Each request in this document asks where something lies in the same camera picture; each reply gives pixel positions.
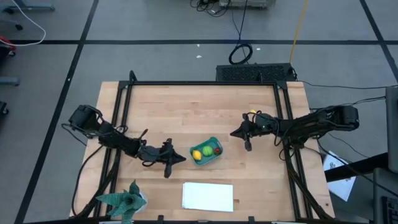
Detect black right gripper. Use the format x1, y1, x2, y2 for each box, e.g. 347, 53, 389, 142
230, 113, 279, 152

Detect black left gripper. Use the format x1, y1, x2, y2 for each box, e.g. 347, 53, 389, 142
138, 139, 187, 179

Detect teal plastic container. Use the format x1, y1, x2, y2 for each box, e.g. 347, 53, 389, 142
189, 136, 224, 167

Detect white folded cloth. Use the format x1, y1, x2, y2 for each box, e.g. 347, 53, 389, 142
182, 182, 234, 213

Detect black keyboard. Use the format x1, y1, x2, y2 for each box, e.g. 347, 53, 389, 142
216, 63, 297, 83

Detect artificial plant teal leaves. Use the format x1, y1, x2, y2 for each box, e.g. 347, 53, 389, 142
95, 179, 147, 224

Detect white paper sheets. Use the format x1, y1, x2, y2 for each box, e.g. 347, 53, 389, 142
322, 151, 358, 202

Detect black bar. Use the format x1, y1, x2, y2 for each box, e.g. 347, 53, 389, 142
325, 152, 389, 183

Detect grey equipment box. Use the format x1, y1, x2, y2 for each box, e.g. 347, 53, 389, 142
218, 0, 277, 9

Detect grey desk panel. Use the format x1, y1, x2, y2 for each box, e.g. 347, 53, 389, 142
385, 86, 398, 174

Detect grey cabinet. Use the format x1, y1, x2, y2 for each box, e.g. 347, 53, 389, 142
373, 167, 398, 224

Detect grey furniture foot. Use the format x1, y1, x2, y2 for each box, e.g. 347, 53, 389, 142
0, 77, 21, 86

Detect red object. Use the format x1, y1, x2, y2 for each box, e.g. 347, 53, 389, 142
0, 36, 17, 52

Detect grey chair base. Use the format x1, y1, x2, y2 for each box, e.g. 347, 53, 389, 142
0, 0, 56, 15

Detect black aluminium table frame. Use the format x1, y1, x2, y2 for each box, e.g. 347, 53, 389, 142
70, 70, 336, 224

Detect thick black hanging cable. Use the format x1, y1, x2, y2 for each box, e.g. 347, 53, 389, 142
228, 0, 254, 65

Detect yellow hanging cable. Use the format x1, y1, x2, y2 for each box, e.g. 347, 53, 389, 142
289, 0, 310, 65

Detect black cable tangle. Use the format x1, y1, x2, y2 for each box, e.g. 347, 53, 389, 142
189, 0, 231, 18

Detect white floor cable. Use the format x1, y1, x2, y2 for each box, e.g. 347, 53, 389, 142
11, 0, 47, 47

